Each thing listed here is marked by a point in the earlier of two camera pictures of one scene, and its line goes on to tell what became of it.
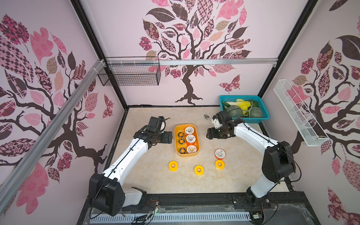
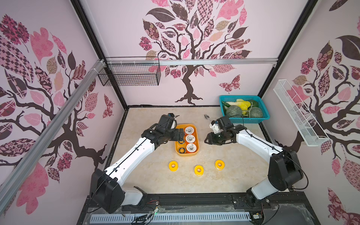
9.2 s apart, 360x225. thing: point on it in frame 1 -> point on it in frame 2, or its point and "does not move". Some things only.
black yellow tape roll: [182, 150] does not move
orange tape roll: [189, 130] does not move
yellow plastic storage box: [187, 139] does not move
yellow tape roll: [220, 168] does not move
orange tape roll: [220, 153] -> [191, 147]
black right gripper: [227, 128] -> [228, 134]
